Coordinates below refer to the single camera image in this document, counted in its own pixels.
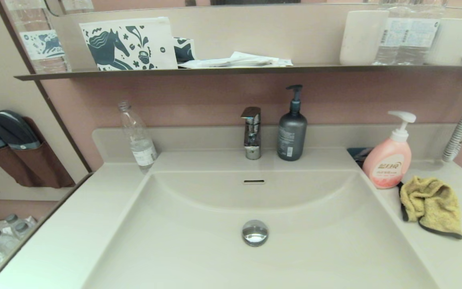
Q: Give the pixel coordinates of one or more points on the water bottle horse label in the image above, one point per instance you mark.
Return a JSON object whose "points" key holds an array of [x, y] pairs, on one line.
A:
{"points": [[40, 44]]}

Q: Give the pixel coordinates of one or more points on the yellow cloth with dark trim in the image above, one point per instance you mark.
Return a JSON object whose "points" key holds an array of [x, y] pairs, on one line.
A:
{"points": [[431, 204]]}

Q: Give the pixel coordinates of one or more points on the empty clear plastic bottle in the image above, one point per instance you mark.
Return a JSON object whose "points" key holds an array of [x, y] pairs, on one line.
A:
{"points": [[140, 148]]}

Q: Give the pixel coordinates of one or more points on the chrome drain stopper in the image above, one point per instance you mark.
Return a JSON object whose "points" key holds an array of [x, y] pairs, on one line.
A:
{"points": [[255, 233]]}

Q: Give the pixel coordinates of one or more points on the clear water bottle white label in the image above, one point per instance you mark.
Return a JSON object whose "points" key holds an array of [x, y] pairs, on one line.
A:
{"points": [[391, 36], [423, 36]]}

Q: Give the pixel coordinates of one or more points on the metal wall shelf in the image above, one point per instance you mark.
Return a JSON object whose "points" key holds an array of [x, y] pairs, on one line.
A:
{"points": [[215, 71]]}

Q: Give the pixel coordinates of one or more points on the pink soap pump bottle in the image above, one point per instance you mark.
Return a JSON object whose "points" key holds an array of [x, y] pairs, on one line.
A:
{"points": [[387, 164]]}

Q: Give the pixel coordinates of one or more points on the chrome faucet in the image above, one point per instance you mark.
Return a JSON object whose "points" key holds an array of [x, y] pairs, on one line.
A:
{"points": [[252, 136]]}

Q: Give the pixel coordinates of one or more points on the small dark patterned pouch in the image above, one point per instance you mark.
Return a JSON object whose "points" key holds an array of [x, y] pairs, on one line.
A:
{"points": [[185, 50]]}

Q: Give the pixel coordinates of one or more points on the white plastic amenity packets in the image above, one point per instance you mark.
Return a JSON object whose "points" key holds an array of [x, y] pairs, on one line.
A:
{"points": [[239, 60]]}

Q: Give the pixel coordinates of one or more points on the white horse print pouch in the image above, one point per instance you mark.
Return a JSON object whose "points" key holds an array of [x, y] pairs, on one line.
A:
{"points": [[155, 40]]}

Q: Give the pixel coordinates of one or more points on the dark grey pump bottle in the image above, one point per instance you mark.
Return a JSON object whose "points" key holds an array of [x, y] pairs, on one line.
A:
{"points": [[292, 136]]}

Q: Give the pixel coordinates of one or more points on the slippers in brown holder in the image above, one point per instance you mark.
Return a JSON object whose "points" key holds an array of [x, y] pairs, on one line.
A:
{"points": [[34, 168]]}

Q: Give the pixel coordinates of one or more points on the white sink basin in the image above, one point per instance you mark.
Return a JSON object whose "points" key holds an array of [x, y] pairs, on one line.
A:
{"points": [[199, 241]]}

